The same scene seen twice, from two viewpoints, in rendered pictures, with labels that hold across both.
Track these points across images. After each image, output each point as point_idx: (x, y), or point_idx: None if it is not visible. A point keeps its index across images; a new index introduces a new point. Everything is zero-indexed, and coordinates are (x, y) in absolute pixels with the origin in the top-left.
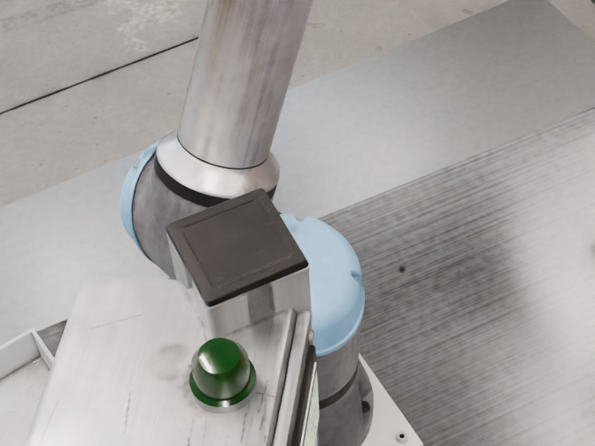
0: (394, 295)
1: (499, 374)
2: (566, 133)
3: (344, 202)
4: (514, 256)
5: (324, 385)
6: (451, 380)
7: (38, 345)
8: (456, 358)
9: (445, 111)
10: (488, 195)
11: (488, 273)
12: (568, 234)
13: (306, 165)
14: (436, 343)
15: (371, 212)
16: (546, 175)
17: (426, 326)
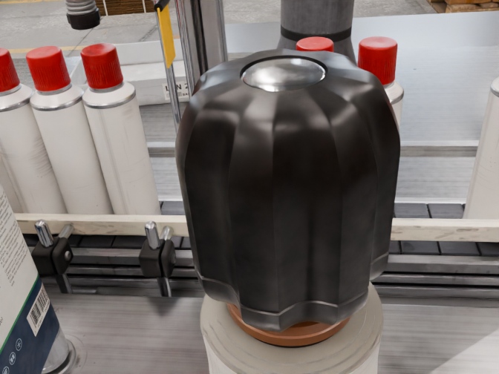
0: (403, 75)
1: (444, 109)
2: None
3: (401, 47)
4: (488, 77)
5: (315, 19)
6: (412, 105)
7: None
8: (421, 99)
9: (483, 32)
10: (487, 57)
11: (465, 79)
12: None
13: (390, 34)
14: (413, 93)
15: (413, 51)
16: None
17: (412, 87)
